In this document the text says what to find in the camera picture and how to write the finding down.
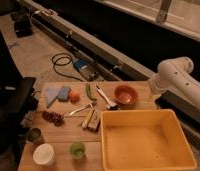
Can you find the green plastic cup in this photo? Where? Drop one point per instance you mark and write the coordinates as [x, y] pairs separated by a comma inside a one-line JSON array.
[[77, 150]]

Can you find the white cup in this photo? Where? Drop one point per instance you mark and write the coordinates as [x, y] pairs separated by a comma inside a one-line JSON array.
[[44, 155]]

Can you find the metal cup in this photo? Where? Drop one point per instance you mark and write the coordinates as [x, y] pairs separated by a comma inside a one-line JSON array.
[[34, 136]]

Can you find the red bowl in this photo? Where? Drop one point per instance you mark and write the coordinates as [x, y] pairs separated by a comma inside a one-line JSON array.
[[125, 95]]

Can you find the light blue folded cloth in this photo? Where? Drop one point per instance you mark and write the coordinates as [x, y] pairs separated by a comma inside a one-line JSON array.
[[51, 94]]

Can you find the blue box on floor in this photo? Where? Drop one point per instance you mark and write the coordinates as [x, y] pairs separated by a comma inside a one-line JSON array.
[[80, 65]]

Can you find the green chili pepper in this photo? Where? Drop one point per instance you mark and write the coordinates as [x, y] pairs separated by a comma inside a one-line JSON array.
[[88, 93]]

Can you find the black equipment at left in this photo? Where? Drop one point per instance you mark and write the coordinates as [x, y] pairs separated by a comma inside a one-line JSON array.
[[14, 104]]

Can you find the blue sponge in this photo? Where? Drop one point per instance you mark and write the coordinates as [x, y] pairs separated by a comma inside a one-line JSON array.
[[63, 93]]

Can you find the orange round fruit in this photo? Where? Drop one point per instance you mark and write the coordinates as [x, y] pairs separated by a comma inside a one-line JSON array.
[[74, 97]]

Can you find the dark red grape bunch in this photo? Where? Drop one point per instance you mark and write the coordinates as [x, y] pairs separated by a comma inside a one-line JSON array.
[[53, 117]]

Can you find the yellow plastic bin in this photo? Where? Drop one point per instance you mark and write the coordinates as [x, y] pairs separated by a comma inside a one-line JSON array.
[[144, 140]]

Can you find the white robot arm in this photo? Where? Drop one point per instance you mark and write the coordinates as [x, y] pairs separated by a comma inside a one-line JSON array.
[[176, 72]]

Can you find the white handled spoon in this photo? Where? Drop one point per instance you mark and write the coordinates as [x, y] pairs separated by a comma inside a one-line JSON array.
[[110, 104]]

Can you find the black box on floor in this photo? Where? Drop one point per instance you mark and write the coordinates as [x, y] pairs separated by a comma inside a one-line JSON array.
[[22, 26]]

